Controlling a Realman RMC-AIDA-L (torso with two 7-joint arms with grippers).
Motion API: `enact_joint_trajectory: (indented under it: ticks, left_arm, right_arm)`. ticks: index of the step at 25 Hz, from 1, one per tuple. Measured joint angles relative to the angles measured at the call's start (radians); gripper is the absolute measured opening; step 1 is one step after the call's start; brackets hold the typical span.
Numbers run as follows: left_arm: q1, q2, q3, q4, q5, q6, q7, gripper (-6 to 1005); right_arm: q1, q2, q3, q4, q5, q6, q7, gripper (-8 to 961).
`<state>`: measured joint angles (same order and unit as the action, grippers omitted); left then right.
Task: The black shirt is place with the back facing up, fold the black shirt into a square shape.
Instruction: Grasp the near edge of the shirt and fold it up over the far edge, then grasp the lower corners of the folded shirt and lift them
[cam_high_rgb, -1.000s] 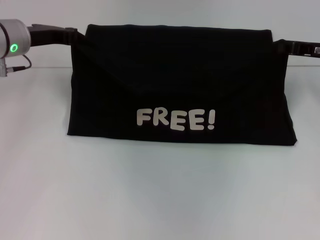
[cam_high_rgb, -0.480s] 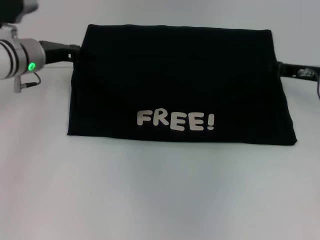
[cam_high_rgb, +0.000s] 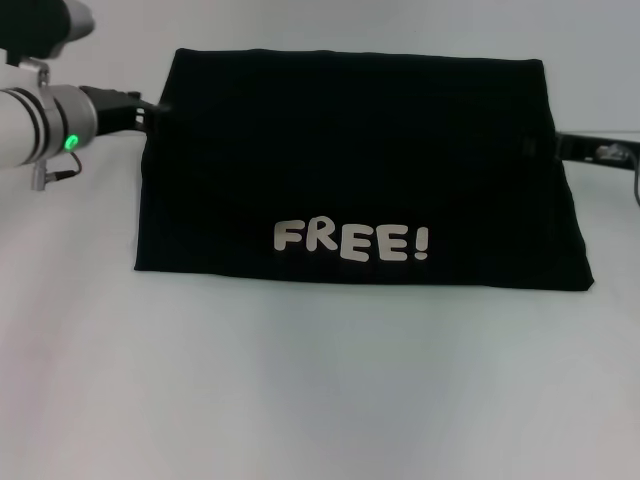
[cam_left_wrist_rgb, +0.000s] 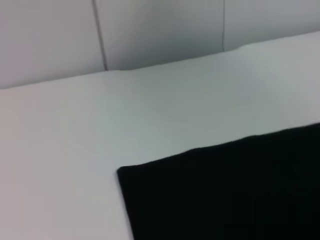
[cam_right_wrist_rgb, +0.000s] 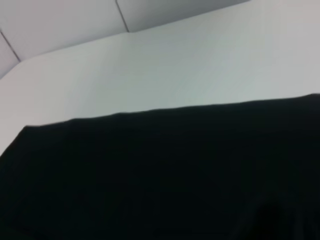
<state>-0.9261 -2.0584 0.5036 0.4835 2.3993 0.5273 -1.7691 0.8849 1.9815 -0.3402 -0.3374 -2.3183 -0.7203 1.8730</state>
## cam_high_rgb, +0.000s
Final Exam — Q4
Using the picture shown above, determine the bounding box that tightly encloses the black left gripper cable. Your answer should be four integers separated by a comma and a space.
29, 149, 84, 192

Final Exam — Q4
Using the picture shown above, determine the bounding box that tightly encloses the black t-shirt with FREE print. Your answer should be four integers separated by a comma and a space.
133, 47, 596, 294

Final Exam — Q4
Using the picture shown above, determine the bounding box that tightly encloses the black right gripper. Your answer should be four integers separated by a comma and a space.
519, 131, 640, 174

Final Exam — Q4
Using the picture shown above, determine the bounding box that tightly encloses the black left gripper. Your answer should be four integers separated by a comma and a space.
77, 85, 174, 137

